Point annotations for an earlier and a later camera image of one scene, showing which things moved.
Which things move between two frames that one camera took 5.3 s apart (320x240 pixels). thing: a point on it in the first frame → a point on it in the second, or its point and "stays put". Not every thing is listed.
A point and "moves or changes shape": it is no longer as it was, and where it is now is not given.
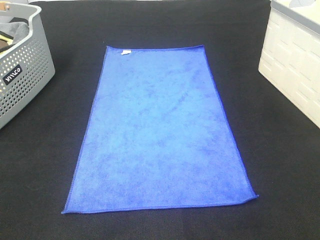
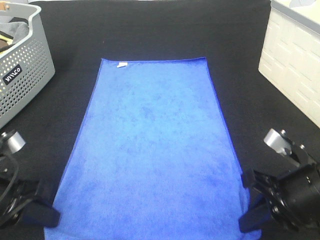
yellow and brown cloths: [6, 41] stays put
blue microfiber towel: [157, 134] moves or changes shape
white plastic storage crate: [290, 58] stays put
